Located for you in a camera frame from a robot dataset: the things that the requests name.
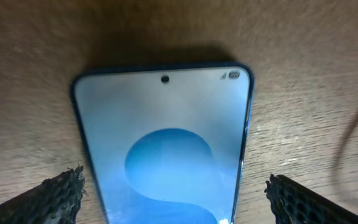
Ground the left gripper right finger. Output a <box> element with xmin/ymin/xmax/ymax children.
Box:
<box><xmin>264</xmin><ymin>174</ymin><xmax>358</xmax><ymax>224</ymax></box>

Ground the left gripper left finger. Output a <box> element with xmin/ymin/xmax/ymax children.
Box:
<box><xmin>0</xmin><ymin>166</ymin><xmax>85</xmax><ymax>224</ymax></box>

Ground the blue Galaxy smartphone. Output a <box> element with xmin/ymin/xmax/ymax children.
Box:
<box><xmin>70</xmin><ymin>62</ymin><xmax>254</xmax><ymax>224</ymax></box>

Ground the black USB charging cable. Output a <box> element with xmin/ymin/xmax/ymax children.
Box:
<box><xmin>331</xmin><ymin>88</ymin><xmax>358</xmax><ymax>203</ymax></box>

